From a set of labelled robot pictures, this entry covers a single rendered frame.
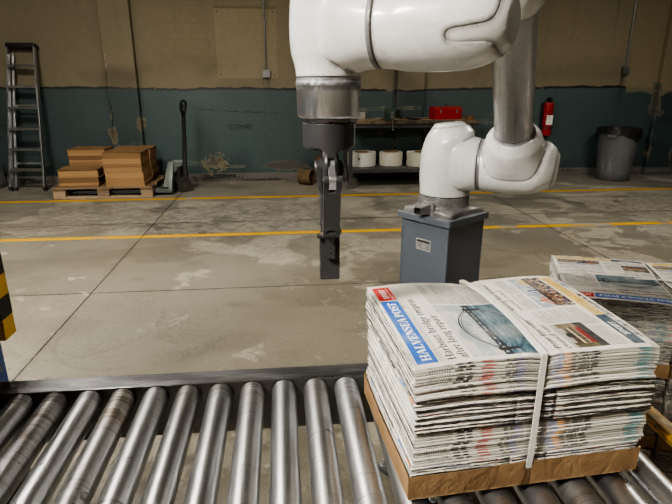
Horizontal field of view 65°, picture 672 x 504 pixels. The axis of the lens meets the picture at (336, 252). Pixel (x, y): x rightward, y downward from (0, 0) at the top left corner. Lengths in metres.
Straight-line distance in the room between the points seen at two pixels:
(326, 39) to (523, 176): 0.96
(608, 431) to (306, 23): 0.73
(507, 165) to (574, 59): 7.43
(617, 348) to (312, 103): 0.55
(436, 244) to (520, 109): 0.47
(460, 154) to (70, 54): 7.16
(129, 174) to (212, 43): 2.17
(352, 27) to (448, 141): 0.93
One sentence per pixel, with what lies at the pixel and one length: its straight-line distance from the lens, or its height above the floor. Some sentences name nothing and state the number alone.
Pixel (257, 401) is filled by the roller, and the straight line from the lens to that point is 1.08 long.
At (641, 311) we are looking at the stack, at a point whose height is 0.80.
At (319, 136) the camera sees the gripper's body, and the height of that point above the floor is 1.32.
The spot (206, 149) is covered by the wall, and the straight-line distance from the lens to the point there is 7.94.
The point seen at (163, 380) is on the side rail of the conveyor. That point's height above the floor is 0.80.
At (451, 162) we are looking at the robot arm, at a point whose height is 1.17.
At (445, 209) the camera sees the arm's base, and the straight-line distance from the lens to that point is 1.62.
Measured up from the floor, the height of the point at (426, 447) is 0.89.
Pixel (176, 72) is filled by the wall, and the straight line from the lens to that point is 7.94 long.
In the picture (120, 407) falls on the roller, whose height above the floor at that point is 0.80.
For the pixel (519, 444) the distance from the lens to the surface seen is 0.87.
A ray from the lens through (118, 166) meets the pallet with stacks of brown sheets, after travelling 7.11.
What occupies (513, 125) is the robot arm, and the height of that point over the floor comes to 1.28.
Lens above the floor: 1.39
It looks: 18 degrees down
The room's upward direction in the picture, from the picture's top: straight up
